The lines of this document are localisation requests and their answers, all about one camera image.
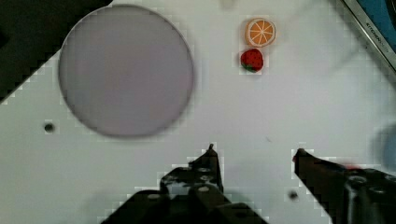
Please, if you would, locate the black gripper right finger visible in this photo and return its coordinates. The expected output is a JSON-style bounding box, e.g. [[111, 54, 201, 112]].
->
[[292, 148, 396, 224]]

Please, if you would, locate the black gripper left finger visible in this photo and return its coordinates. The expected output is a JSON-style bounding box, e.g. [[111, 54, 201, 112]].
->
[[101, 145, 268, 224]]

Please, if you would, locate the round lilac plate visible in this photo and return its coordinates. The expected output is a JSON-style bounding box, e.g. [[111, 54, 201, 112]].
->
[[58, 5, 195, 138]]

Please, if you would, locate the small red strawberry toy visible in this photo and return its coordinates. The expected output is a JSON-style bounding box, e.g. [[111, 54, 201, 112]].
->
[[240, 49, 264, 73]]

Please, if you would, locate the orange slice toy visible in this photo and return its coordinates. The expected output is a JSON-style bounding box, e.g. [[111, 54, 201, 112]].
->
[[245, 18, 276, 48]]

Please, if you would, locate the black toaster oven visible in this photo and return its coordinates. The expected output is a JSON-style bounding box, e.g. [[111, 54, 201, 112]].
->
[[338, 0, 396, 73]]

